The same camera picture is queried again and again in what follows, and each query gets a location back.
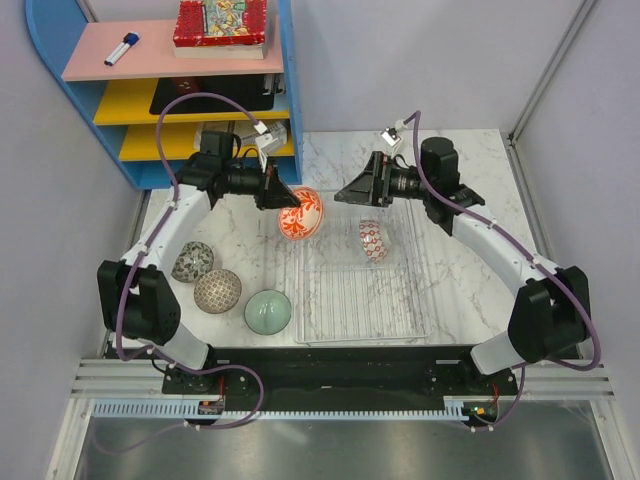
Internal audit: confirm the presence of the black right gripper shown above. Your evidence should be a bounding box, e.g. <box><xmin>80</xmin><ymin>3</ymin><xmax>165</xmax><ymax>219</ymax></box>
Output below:
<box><xmin>334</xmin><ymin>152</ymin><xmax>433</xmax><ymax>209</ymax></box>

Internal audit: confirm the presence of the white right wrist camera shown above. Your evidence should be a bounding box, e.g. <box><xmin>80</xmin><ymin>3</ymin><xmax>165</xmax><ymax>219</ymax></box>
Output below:
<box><xmin>380</xmin><ymin>119</ymin><xmax>406</xmax><ymax>147</ymax></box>

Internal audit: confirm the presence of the blue triangle pattern bowl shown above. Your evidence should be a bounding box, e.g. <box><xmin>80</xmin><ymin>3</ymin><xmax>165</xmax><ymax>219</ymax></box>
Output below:
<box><xmin>358</xmin><ymin>219</ymin><xmax>389</xmax><ymax>264</ymax></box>

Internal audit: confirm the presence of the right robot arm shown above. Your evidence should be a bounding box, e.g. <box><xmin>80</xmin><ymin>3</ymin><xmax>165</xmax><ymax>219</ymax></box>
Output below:
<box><xmin>334</xmin><ymin>137</ymin><xmax>601</xmax><ymax>394</ymax></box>

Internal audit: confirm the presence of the brown lattice bowl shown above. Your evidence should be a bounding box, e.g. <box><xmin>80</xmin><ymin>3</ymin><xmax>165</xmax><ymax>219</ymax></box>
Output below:
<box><xmin>193</xmin><ymin>269</ymin><xmax>242</xmax><ymax>314</ymax></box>

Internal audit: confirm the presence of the orange floral bowl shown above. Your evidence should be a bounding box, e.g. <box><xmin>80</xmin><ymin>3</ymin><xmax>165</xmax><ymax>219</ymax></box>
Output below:
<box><xmin>278</xmin><ymin>187</ymin><xmax>324</xmax><ymax>241</ymax></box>

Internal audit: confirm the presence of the grey floral bowl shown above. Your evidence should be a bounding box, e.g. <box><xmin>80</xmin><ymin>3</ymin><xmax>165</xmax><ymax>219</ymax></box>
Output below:
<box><xmin>171</xmin><ymin>241</ymin><xmax>214</xmax><ymax>283</ymax></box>

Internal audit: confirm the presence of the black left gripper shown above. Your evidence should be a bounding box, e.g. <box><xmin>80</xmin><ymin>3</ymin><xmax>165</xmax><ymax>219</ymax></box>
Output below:
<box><xmin>221</xmin><ymin>155</ymin><xmax>300</xmax><ymax>211</ymax></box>

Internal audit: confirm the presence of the aluminium frame post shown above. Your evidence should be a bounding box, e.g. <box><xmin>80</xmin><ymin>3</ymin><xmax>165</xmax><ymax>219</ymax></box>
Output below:
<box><xmin>505</xmin><ymin>0</ymin><xmax>601</xmax><ymax>146</ymax></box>

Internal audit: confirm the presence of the pale green bowl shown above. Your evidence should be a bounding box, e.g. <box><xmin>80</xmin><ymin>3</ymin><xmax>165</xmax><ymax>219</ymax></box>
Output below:
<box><xmin>244</xmin><ymin>290</ymin><xmax>292</xmax><ymax>335</ymax></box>

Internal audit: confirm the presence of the white wire dish rack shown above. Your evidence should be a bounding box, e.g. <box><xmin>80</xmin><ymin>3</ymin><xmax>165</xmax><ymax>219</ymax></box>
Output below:
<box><xmin>296</xmin><ymin>190</ymin><xmax>432</xmax><ymax>346</ymax></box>

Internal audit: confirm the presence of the blue white marker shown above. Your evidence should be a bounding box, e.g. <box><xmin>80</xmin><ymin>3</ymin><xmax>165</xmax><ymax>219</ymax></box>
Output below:
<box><xmin>104</xmin><ymin>32</ymin><xmax>140</xmax><ymax>66</ymax></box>

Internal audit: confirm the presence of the folded newspaper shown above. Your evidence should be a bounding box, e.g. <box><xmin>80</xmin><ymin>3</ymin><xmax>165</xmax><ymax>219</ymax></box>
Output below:
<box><xmin>193</xmin><ymin>120</ymin><xmax>290</xmax><ymax>150</ymax></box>

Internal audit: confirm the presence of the blue shelf unit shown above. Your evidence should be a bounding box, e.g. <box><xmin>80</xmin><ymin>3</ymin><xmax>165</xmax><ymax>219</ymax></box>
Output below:
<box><xmin>25</xmin><ymin>1</ymin><xmax>302</xmax><ymax>190</ymax></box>

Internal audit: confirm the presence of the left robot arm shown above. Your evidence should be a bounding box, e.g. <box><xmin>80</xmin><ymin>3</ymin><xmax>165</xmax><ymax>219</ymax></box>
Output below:
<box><xmin>97</xmin><ymin>131</ymin><xmax>301</xmax><ymax>393</ymax></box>

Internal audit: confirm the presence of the dark red box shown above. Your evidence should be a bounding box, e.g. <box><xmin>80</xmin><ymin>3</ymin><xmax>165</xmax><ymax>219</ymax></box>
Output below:
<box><xmin>171</xmin><ymin>77</ymin><xmax>200</xmax><ymax>95</ymax></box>

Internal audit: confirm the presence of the white slotted cable duct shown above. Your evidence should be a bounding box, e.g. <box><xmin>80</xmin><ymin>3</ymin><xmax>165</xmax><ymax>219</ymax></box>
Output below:
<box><xmin>92</xmin><ymin>398</ymin><xmax>469</xmax><ymax>421</ymax></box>

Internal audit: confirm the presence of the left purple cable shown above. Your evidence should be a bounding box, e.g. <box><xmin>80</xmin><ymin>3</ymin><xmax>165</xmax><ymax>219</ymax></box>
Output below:
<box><xmin>92</xmin><ymin>92</ymin><xmax>265</xmax><ymax>456</ymax></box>

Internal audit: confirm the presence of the red patterned book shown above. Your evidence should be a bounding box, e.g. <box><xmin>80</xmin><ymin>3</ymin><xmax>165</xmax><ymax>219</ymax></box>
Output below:
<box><xmin>173</xmin><ymin>0</ymin><xmax>269</xmax><ymax>60</ymax></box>

